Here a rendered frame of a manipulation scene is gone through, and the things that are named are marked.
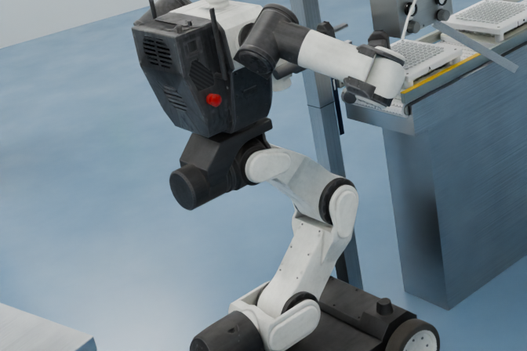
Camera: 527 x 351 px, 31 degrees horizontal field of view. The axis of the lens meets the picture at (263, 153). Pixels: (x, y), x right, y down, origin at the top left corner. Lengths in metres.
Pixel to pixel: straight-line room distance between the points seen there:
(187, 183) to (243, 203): 1.69
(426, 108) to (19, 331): 1.37
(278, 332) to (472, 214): 0.83
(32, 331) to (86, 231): 2.23
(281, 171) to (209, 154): 0.23
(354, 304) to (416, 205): 0.38
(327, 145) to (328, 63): 0.80
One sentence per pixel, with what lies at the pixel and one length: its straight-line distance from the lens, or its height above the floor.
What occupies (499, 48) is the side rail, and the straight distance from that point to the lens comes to 2.99.
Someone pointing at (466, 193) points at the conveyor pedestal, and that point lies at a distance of 3.08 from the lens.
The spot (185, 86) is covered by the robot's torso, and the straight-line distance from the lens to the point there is 2.27.
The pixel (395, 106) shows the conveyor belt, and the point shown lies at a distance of 2.73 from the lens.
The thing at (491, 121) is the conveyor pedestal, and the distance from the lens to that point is 3.10.
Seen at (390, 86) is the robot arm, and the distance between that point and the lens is 2.17.
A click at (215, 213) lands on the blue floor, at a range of 4.03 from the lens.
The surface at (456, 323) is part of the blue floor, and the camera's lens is 3.13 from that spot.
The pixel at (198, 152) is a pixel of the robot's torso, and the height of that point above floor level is 0.87.
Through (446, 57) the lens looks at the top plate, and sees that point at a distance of 2.83.
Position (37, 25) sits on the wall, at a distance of 7.47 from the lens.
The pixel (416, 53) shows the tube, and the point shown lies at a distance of 2.85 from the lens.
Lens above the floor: 1.83
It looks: 24 degrees down
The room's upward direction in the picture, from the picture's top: 11 degrees counter-clockwise
